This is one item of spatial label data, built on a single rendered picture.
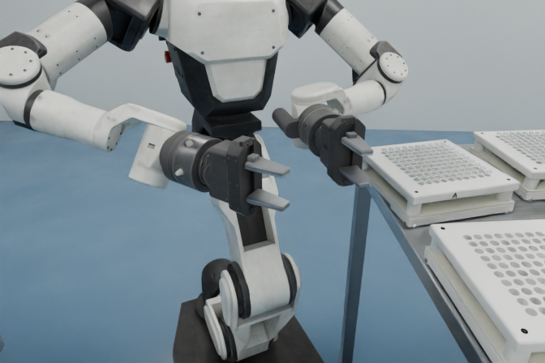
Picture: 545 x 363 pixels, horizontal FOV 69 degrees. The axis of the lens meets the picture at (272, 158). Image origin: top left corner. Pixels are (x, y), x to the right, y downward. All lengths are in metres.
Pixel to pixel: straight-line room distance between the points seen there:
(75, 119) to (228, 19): 0.37
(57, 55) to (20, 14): 3.58
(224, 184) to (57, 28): 0.43
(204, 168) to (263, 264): 0.46
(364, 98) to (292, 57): 2.75
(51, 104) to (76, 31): 0.17
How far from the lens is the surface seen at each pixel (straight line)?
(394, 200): 0.88
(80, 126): 0.72
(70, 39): 0.84
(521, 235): 0.78
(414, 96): 3.86
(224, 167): 0.58
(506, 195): 0.96
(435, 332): 1.89
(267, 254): 1.02
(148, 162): 0.68
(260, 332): 1.31
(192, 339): 1.56
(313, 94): 0.81
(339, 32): 1.02
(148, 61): 3.92
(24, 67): 0.77
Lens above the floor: 1.33
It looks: 25 degrees down
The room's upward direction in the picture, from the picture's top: straight up
